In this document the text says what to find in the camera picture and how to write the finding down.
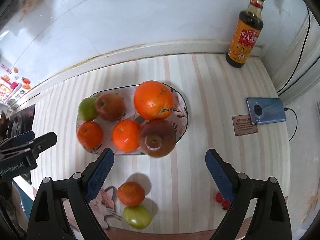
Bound brown label patch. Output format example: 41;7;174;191
232;114;258;137

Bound black charging cable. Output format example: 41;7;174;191
275;4;311;142

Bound green apple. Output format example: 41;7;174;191
123;205;152;229
78;97;98;121

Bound large orange with stem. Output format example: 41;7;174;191
133;80;174;121

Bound gloved left hand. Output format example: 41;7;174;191
1;181;28;239

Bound soy sauce bottle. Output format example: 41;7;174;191
226;0;265;68

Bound small left tangerine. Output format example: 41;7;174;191
76;121;103;150

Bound blue smartphone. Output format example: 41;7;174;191
246;98;286;125

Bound dark rough orange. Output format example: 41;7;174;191
117;181;145;207

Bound colourful wall stickers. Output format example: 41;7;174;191
1;63;31;105

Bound large dark red apple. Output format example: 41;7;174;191
139;119;176;158

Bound floral oval plate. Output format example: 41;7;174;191
85;85;188;155

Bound small red-brown apple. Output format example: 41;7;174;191
95;93;126;122

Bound cherry tomato with stem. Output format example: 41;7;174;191
222;199;231;211

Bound middle tangerine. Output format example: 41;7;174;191
111;119;141;152

